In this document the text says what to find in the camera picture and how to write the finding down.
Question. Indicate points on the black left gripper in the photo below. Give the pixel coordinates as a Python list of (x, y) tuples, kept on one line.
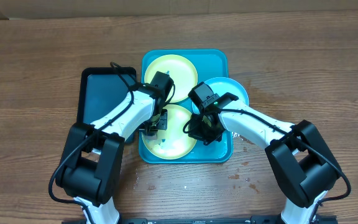
[(162, 124)]

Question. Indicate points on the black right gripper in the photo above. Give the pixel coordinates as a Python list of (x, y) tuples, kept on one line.
[(197, 134)]

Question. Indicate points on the yellow plate with blue stain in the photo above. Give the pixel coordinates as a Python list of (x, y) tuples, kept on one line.
[(181, 71)]

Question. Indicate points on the light blue plate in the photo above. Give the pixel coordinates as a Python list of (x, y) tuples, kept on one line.
[(222, 85)]

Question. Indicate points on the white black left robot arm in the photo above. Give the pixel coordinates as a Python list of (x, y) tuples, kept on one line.
[(89, 169)]

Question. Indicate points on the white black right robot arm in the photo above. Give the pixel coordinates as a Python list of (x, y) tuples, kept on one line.
[(303, 165)]

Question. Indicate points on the teal plastic tray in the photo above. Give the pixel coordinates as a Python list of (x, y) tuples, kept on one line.
[(209, 63)]

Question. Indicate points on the black sponge tray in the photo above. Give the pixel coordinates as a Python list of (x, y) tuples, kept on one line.
[(101, 90)]

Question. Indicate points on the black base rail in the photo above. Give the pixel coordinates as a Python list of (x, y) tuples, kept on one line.
[(256, 219)]

